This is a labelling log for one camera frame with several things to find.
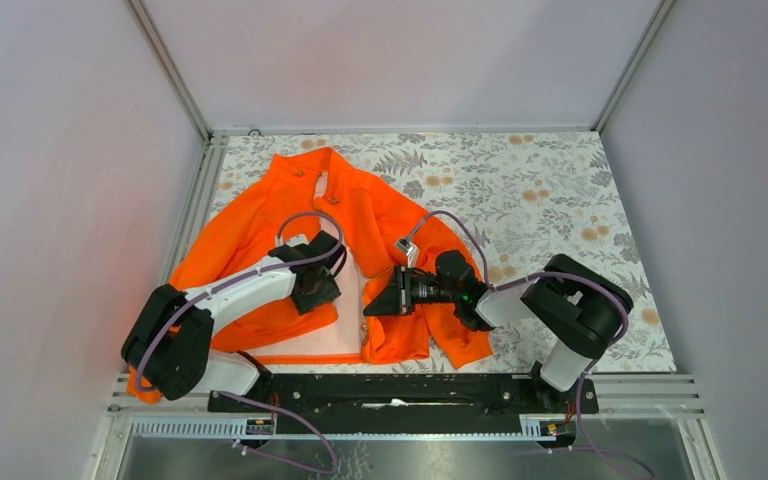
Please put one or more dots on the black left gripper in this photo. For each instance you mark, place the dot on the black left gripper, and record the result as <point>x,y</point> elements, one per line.
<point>328,292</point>

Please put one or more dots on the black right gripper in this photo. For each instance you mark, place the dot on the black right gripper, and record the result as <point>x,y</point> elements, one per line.
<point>397,298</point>

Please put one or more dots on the orange zip jacket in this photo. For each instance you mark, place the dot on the orange zip jacket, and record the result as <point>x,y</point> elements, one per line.
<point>293,197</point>

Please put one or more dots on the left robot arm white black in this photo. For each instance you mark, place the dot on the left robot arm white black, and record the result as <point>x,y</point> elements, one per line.
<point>169,346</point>

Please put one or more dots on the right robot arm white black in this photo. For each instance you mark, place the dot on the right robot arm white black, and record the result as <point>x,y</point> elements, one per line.
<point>584,311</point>

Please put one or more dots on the floral patterned table mat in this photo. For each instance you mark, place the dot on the floral patterned table mat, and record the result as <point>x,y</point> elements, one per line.
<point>520,197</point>

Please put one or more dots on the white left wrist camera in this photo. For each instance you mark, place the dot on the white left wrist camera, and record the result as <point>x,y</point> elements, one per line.
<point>297,244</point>

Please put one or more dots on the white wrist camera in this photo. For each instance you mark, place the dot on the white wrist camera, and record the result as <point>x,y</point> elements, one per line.
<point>409,250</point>
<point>297,244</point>

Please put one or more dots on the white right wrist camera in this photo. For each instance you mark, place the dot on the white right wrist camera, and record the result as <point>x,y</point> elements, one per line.
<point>409,250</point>

